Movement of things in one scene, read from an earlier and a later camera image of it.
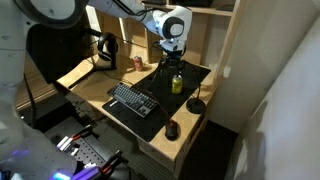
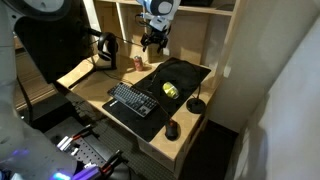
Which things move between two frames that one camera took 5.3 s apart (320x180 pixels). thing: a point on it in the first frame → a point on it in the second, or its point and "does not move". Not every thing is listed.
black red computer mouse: x=171 y=130 does not move
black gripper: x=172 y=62 → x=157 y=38
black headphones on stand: x=107 y=49 does not move
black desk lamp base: x=195 y=105 does not move
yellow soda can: x=177 y=84 → x=170 y=90
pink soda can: x=138 y=63 does not move
